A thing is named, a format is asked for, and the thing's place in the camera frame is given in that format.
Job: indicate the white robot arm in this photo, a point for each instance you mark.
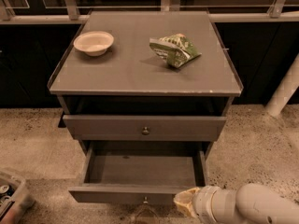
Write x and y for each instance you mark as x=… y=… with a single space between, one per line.
x=250 y=204

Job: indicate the grey drawer cabinet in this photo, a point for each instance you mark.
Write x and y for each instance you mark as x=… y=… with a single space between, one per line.
x=130 y=79

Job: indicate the grey drawer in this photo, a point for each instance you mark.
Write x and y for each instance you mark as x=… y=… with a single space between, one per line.
x=139 y=172
x=144 y=128

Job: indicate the white paper bowl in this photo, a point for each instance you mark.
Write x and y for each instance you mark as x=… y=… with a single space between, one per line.
x=94 y=43

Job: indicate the clear plastic storage bin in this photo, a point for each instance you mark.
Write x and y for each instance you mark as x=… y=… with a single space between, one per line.
x=15 y=198

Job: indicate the grey top drawer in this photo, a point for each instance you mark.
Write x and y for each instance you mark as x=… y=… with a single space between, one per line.
x=144 y=128

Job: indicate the green chip bag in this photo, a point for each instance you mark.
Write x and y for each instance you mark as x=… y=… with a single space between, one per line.
x=175 y=50

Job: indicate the white cylindrical post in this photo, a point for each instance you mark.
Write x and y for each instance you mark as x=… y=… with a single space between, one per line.
x=287 y=87

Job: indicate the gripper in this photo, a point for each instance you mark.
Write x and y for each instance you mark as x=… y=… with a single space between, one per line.
x=202 y=203

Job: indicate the metal railing frame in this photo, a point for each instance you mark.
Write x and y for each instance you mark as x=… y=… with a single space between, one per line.
x=221 y=10

